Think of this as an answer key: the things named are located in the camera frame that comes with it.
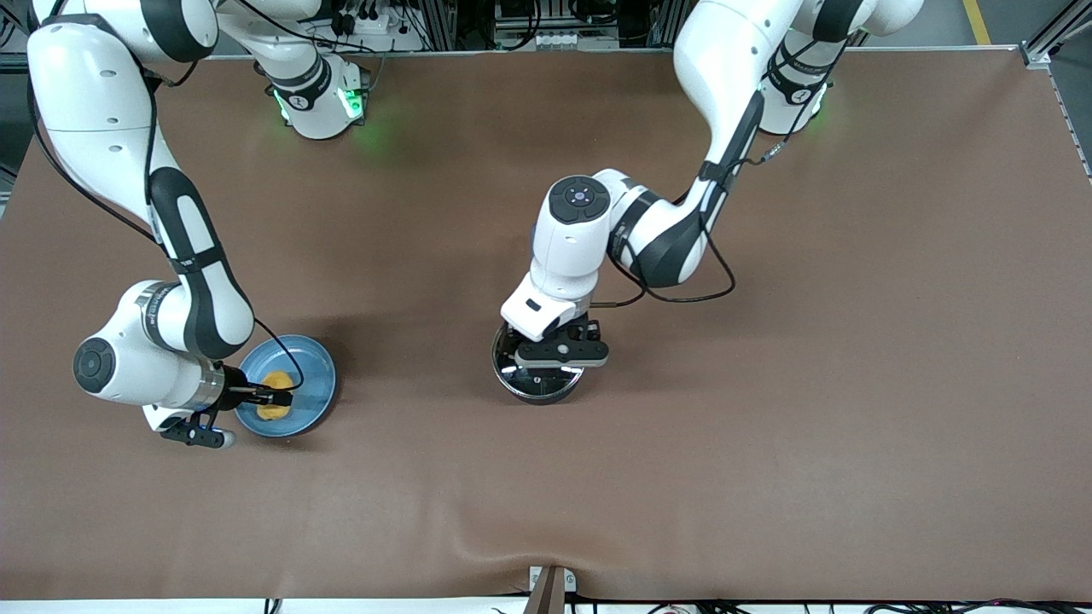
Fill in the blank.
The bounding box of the aluminium profile beam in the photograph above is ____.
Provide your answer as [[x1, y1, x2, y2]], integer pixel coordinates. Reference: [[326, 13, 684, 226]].
[[1020, 0, 1092, 69]]

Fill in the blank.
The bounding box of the blue round plate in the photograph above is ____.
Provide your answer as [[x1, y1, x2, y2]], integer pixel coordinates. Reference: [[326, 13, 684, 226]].
[[234, 333, 339, 439]]

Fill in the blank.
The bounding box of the metal table edge bracket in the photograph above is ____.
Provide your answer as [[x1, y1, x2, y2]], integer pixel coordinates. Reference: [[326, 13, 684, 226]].
[[525, 565, 578, 614]]

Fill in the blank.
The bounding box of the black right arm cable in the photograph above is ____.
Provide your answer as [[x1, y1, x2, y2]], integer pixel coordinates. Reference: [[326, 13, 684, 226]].
[[26, 0, 305, 393]]

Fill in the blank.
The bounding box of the black pot with blue handle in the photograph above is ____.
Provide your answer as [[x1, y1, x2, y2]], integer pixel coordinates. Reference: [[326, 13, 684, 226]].
[[491, 322, 586, 406]]

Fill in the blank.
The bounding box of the white power strip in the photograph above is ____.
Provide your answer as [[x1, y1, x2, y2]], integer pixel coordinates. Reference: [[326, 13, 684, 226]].
[[328, 9, 427, 54]]

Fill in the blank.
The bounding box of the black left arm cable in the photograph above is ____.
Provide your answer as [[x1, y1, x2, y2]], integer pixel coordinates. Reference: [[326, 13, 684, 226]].
[[593, 34, 833, 308]]

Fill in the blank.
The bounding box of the glass pot lid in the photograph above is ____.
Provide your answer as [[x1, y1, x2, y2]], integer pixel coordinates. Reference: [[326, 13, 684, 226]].
[[495, 328, 584, 400]]

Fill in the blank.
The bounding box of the brown table mat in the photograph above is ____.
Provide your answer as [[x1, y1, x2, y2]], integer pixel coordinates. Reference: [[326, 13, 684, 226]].
[[0, 47, 1092, 602]]

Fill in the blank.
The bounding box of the aluminium table edge rail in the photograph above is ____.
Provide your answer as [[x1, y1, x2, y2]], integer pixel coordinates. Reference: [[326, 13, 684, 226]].
[[1045, 61, 1092, 180]]

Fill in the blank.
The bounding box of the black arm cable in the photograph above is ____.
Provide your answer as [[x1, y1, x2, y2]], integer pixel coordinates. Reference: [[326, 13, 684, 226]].
[[26, 0, 305, 393], [593, 34, 833, 308]]

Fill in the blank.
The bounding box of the yellow potato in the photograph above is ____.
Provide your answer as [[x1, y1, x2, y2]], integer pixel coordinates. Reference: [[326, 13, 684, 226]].
[[256, 370, 296, 421]]

